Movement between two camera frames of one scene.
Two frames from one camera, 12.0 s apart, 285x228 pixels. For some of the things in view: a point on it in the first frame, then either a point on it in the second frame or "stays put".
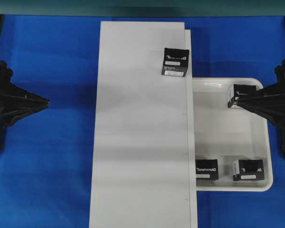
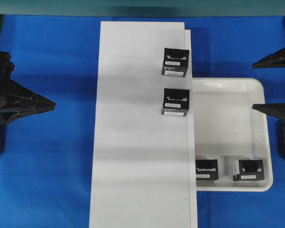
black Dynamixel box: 234,90 to 176,102
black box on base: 175,62 stays put
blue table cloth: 41,174 stays put
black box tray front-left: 207,169 stays put
